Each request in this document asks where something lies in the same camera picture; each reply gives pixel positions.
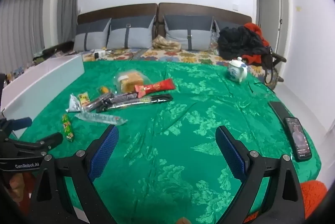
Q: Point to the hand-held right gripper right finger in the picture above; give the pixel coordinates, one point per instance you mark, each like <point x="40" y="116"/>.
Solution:
<point x="230" y="150"/>

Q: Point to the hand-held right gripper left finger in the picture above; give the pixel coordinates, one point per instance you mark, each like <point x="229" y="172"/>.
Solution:
<point x="104" y="150"/>

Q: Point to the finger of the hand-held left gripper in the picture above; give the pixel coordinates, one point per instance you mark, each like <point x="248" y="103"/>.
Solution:
<point x="22" y="122"/>
<point x="48" y="141"/>

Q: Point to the green candy packet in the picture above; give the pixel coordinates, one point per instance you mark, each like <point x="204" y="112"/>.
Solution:
<point x="67" y="128"/>

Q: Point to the long clear snack packet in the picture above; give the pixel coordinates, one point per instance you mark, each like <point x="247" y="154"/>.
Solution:
<point x="99" y="117"/>

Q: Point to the white cone-shaped snack packet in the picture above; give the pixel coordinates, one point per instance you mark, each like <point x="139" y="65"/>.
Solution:
<point x="73" y="103"/>

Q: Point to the dark biscuit packet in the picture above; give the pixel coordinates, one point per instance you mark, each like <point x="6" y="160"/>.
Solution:
<point x="98" y="102"/>

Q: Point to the small yellow snack packet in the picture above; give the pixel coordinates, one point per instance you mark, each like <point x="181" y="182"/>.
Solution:
<point x="83" y="99"/>

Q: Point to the brown chocolate bar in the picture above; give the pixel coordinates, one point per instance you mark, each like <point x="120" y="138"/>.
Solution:
<point x="127" y="96"/>

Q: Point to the corn sausage packet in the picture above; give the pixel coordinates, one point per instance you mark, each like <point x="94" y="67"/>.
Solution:
<point x="104" y="89"/>

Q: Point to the long black stick packet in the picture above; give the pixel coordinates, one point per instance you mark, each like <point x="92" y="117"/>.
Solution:
<point x="151" y="99"/>

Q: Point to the bread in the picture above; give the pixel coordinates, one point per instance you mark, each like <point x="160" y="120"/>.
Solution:
<point x="130" y="80"/>

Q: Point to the red snack packet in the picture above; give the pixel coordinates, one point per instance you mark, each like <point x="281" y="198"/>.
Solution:
<point x="157" y="86"/>

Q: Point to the white board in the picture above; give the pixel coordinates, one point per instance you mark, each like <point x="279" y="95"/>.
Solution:
<point x="39" y="82"/>

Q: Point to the green patterned tablecloth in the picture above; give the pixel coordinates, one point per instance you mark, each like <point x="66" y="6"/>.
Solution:
<point x="170" y="135"/>

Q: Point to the clear-framed glasses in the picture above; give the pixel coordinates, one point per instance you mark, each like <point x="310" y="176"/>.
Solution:
<point x="261" y="90"/>

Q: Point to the black phone with lit screen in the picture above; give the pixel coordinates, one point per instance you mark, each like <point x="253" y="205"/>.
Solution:
<point x="298" y="139"/>

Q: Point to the white and blue teapot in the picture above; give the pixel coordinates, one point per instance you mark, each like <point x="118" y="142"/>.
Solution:
<point x="235" y="71"/>

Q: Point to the dark cloth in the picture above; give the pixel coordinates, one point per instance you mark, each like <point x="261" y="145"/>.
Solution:
<point x="60" y="48"/>

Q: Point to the orange fluffy cloth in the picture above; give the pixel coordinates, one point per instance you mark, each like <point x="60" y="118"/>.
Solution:
<point x="312" y="195"/>

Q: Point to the light grey sheer curtain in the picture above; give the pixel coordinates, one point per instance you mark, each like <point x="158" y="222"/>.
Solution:
<point x="21" y="20"/>

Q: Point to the floral bedsheet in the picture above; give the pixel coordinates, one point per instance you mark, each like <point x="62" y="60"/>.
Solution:
<point x="188" y="56"/>

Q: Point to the dark wooden chair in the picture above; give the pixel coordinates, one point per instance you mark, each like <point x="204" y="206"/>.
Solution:
<point x="280" y="58"/>

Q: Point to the clear plastic bag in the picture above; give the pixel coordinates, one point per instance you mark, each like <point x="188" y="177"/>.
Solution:
<point x="214" y="42"/>

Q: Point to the black jacket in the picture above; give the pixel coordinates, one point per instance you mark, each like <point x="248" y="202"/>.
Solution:
<point x="238" y="40"/>

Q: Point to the grey two-tone pillow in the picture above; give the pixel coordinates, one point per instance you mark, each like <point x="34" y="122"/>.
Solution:
<point x="222" y="25"/>
<point x="130" y="33"/>
<point x="188" y="33"/>
<point x="90" y="35"/>

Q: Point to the beige folded cloth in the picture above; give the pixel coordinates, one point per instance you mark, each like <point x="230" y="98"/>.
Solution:
<point x="166" y="43"/>

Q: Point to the red garment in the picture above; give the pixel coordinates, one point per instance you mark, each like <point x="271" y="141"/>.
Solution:
<point x="255" y="29"/>

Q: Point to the white door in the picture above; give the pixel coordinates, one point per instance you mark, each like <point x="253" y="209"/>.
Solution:
<point x="269" y="17"/>

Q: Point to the brown headboard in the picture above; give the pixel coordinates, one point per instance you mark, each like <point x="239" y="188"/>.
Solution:
<point x="183" y="9"/>

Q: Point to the white wall switch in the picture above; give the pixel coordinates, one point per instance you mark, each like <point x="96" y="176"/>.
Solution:
<point x="235" y="7"/>

